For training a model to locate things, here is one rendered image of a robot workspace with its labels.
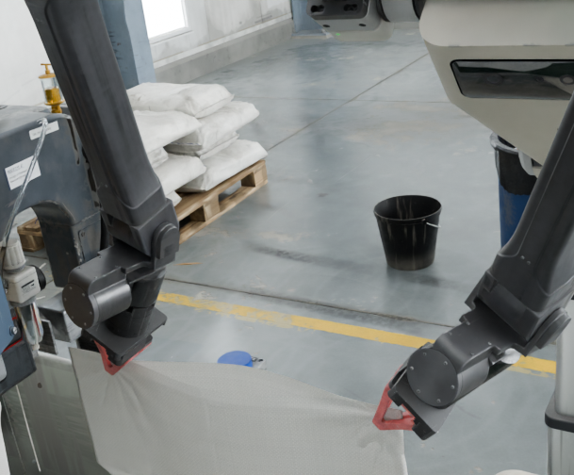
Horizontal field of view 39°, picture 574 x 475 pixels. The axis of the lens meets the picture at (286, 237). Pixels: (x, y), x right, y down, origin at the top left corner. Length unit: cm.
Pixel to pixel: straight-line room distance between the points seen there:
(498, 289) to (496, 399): 198
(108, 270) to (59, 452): 105
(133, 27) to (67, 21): 612
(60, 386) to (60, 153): 76
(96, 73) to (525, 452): 198
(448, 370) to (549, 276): 13
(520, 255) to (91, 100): 44
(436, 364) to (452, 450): 179
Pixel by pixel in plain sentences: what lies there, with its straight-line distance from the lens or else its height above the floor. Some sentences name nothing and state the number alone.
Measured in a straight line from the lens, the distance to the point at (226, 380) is 109.
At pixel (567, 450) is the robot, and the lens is 157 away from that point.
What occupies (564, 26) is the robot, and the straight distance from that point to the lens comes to 107.
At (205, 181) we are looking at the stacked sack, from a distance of 435.
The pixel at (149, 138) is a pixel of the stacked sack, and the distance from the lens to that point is 392.
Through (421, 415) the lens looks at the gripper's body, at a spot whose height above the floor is 107.
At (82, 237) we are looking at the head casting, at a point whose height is 115.
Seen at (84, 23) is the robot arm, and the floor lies 149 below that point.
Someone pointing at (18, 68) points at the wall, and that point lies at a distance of 653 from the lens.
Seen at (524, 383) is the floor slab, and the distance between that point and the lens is 286.
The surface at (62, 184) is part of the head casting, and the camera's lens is 120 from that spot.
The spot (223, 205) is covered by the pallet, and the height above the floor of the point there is 2.
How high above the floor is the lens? 159
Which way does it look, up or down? 23 degrees down
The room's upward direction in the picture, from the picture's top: 7 degrees counter-clockwise
